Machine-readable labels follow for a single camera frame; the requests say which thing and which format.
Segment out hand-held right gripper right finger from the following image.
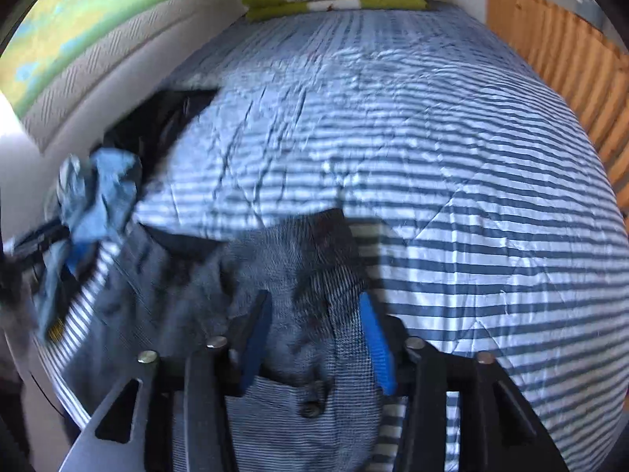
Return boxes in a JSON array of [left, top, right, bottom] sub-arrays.
[[360, 291, 573, 472]]

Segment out light blue denim garment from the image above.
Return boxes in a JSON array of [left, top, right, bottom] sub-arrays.
[[35, 150, 144, 344]]

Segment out black garment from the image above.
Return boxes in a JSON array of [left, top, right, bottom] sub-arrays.
[[102, 87, 220, 184]]

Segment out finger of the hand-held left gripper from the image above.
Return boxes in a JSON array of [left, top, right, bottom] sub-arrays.
[[9, 219, 88, 277]]

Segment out blue white striped blanket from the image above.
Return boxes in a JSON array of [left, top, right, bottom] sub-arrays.
[[33, 4, 629, 472]]

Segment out grey checked pants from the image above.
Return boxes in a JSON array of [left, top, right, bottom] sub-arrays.
[[64, 208, 396, 472]]

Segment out beige upholstered headboard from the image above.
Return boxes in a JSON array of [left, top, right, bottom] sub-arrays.
[[20, 0, 249, 154]]

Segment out green blue wall map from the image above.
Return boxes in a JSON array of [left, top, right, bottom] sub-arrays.
[[0, 0, 233, 120]]

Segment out orange wooden slatted panel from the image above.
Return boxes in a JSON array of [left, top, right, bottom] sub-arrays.
[[486, 0, 629, 198]]

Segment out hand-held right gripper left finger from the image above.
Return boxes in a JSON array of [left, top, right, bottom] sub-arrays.
[[59, 289, 274, 472]]

